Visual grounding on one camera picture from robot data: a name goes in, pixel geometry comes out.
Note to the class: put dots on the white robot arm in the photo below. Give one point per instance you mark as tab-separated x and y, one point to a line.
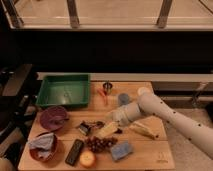
148	104

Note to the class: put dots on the black rectangular remote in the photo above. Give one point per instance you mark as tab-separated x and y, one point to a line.
74	152

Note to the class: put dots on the white paper cup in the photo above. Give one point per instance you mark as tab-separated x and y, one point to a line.
143	90

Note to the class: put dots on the black chair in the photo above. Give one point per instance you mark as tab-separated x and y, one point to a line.
14	100

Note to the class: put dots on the bunch of dark grapes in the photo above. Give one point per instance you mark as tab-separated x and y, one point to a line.
98	145

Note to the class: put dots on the blue plastic cup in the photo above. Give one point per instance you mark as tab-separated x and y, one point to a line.
123	99

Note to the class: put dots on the dark purple bowl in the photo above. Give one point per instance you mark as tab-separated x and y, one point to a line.
53	118

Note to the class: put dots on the grey blue cloth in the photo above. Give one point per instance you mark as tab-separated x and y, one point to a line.
43	143

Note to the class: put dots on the green plastic tray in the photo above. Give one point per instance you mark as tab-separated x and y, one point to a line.
64	90

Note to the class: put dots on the brown bowl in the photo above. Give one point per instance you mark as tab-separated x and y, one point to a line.
34	152

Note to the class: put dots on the black handled peeler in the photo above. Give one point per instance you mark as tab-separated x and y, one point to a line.
86	127

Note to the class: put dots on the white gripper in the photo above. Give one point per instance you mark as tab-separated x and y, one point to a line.
122	116

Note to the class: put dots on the blue sponge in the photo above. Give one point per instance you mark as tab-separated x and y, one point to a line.
121	150

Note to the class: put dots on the yellow red apple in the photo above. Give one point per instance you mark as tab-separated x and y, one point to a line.
87	159

